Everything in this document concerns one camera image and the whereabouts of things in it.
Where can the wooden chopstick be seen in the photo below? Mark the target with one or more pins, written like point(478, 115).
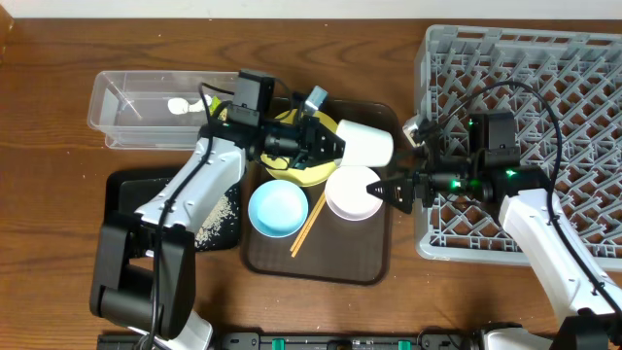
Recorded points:
point(311, 228)
point(308, 223)

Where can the clear plastic waste bin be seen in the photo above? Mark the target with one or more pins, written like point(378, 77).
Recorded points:
point(130, 107)

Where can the white cup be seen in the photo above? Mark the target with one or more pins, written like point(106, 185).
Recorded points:
point(364, 145)

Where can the green snack wrapper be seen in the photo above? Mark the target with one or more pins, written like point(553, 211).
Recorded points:
point(219, 112)

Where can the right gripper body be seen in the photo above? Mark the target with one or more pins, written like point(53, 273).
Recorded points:
point(427, 184)

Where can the grey dishwasher rack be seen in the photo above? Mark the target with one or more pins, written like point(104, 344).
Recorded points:
point(564, 89)

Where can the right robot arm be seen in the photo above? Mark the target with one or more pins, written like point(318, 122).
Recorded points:
point(586, 301)

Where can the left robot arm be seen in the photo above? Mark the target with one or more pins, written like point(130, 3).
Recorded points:
point(144, 273)

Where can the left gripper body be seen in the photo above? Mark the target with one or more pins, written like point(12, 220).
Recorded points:
point(310, 143)

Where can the pink white bowl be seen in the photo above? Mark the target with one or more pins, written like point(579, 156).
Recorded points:
point(346, 193)

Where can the black rectangular tray bin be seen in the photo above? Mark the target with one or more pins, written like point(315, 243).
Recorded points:
point(128, 189)

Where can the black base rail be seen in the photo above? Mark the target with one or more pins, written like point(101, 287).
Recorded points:
point(422, 341)

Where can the light blue bowl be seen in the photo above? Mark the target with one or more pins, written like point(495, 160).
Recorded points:
point(278, 209)

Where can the pile of rice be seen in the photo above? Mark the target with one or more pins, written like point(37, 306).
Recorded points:
point(214, 223)

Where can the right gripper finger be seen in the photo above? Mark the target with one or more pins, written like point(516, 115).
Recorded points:
point(397, 192)
point(425, 144)

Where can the dark brown serving tray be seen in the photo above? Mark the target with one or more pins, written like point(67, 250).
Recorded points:
point(334, 250)

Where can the yellow plate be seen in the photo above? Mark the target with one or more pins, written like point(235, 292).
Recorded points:
point(310, 176)

